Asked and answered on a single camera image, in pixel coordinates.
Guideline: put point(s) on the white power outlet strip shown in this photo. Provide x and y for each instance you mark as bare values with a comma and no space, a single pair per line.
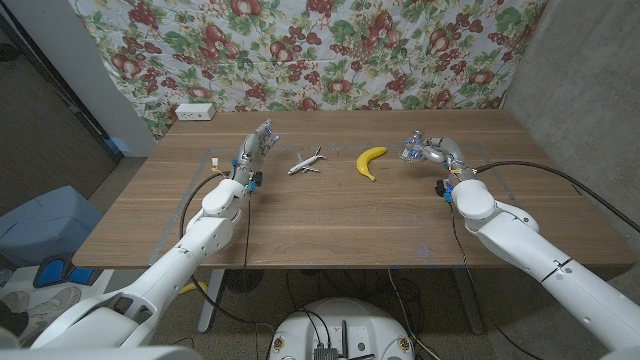
195,112

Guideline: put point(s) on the round black floor fan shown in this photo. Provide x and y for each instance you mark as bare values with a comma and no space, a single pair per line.
242,280

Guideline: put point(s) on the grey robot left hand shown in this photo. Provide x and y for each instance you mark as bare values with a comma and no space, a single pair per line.
252,154

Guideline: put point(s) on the yellow object on floor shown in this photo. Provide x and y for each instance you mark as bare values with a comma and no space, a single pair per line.
196,286

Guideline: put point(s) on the grey table leg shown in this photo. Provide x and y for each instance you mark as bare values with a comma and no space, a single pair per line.
467,305

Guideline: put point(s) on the blue and black foot pedal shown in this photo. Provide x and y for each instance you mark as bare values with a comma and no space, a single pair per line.
50,272

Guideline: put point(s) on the white robot torso base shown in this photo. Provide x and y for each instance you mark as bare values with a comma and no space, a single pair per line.
365,320

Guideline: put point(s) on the yellow toy banana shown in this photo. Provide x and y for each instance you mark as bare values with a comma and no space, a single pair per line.
365,162

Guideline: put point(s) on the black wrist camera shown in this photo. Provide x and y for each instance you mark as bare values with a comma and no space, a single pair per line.
257,179
441,187

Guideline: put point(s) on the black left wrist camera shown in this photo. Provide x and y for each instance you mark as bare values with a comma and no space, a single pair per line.
257,179

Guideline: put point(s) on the black antenna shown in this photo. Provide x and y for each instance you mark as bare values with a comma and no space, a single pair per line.
344,337

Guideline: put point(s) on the white table leg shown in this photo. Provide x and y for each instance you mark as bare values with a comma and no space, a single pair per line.
212,300

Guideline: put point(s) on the floral fruit print backdrop cloth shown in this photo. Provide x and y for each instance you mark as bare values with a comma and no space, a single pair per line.
300,50

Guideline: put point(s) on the blue-grey plastic bin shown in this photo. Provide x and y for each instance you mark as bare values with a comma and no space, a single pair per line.
45,225

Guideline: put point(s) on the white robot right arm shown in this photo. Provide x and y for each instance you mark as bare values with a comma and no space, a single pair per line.
540,260

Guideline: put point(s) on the white toy airplane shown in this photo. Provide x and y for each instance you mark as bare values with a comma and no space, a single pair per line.
305,164

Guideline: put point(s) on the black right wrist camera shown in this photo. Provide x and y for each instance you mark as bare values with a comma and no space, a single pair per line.
441,187

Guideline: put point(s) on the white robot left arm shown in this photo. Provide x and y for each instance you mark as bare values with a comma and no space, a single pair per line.
175,270

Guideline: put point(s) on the white sneaker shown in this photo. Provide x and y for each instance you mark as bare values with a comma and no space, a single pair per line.
54,302

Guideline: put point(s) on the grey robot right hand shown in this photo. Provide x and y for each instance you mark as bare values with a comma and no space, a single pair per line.
445,152

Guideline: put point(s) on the clear glass salt shaker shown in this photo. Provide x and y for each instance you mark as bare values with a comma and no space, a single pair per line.
411,147

